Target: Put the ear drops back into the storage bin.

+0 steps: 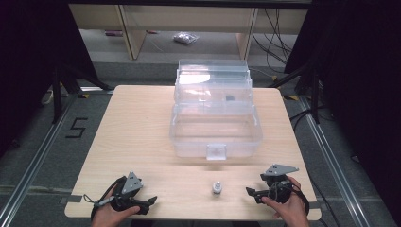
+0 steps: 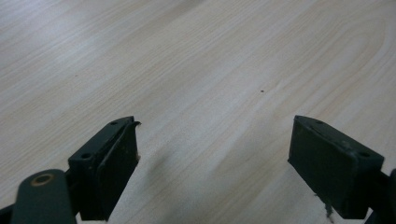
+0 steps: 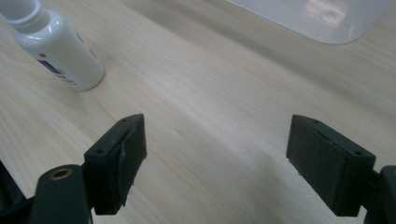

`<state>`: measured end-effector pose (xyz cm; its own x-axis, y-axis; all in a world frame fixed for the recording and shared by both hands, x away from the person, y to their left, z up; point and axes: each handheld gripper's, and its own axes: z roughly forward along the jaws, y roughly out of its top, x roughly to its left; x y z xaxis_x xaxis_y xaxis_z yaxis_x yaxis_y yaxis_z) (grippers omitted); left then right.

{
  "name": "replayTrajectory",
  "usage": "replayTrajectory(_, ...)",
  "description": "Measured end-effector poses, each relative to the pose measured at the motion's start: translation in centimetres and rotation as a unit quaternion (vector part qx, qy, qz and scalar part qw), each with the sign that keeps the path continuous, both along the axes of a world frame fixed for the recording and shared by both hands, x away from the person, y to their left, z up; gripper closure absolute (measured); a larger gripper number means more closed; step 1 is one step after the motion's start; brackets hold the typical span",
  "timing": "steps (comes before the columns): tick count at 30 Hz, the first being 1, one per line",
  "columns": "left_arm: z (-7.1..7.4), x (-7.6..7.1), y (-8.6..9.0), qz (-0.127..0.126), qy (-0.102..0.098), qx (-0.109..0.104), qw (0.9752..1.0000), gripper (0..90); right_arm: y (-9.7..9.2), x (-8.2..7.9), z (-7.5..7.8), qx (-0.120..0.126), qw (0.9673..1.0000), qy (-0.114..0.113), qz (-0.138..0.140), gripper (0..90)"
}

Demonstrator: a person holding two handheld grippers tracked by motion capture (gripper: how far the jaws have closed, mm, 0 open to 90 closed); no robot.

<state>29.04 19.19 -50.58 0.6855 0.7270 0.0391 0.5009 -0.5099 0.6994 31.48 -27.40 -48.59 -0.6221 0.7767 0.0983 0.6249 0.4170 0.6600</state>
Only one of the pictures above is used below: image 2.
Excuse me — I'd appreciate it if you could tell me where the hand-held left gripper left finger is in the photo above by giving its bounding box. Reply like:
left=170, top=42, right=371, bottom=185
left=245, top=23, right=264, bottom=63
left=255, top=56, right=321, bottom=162
left=67, top=116, right=142, bottom=222

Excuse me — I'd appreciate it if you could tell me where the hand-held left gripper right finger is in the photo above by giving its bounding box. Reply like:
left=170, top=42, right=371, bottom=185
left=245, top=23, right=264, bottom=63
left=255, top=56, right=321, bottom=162
left=287, top=115, right=386, bottom=220

